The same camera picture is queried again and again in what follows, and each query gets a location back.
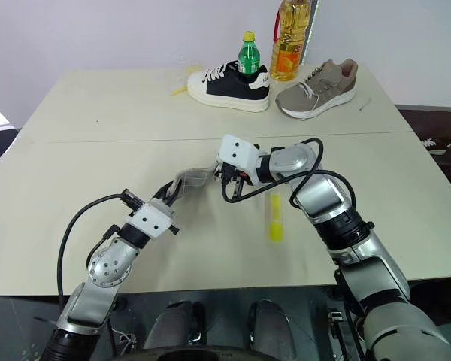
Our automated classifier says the yellow cooking oil bottle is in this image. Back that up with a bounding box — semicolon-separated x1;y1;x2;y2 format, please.
268;0;311;82

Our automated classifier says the clear yellow plastic wrapper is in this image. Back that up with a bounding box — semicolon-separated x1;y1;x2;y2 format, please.
168;62;204;97

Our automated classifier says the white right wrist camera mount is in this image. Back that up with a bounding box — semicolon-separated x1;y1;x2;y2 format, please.
216;133;263;186

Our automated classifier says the taupe mesh sneaker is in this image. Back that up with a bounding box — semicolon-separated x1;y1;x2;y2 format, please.
274;57;359;121

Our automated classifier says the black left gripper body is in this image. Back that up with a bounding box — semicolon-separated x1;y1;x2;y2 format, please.
149;190;174;208

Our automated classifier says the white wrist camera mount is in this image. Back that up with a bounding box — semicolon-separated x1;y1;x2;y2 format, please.
216;133;263;186
129;200;176;239

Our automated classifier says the green plastic bottle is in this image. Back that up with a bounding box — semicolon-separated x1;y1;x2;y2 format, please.
237;31;262;77

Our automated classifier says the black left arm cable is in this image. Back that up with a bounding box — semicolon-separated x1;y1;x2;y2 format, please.
57;191;137;306

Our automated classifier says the brown sneaker with white laces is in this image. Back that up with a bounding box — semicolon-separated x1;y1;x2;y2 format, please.
418;136;451;156

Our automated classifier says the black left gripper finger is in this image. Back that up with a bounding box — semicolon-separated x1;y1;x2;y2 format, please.
166;180;183;207
152;181;174;200

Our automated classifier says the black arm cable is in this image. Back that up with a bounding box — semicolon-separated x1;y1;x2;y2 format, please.
57;191;137;306
220;138;356;211

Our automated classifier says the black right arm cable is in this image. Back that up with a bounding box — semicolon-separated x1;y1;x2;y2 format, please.
220;138;356;211

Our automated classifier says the yellow highlighter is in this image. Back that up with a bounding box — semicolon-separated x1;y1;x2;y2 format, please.
264;193;285;242

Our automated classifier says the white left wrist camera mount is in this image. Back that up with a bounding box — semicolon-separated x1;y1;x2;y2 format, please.
129;200;176;239

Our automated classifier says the dark rounded robot foot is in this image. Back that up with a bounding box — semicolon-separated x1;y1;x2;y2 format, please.
247;298;298;355
144;299;207;351

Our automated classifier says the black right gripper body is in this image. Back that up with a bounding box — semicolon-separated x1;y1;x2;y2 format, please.
213;161;250;188

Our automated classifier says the black and white sneaker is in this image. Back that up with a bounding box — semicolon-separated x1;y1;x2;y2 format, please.
186;59;271;113

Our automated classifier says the clear grid pouch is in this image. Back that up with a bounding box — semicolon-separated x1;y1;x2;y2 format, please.
168;165;222;201

